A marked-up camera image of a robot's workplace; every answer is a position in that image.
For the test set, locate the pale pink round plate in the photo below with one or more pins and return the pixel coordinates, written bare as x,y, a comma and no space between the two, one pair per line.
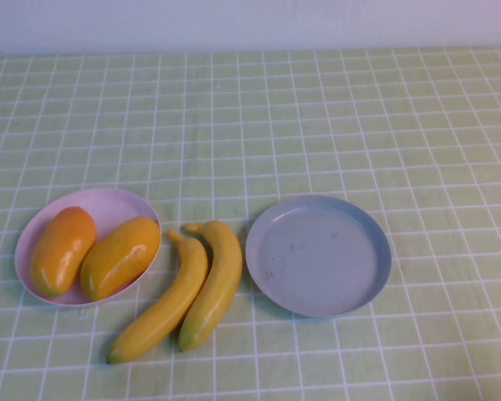
108,204

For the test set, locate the longer yellow toy banana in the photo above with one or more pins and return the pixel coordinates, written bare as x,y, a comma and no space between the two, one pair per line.
167,305

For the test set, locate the pale blue round plate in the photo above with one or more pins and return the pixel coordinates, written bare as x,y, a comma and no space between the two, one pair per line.
317,259

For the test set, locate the orange-topped toy mango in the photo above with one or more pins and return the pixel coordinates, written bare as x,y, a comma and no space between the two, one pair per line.
62,255

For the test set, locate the yellow toy mango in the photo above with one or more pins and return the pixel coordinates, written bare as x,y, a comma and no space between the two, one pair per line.
121,259

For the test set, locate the shorter yellow toy banana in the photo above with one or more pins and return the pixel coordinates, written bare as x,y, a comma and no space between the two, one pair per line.
221,271

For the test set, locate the green checked tablecloth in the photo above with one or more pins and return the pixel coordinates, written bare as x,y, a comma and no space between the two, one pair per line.
359,125

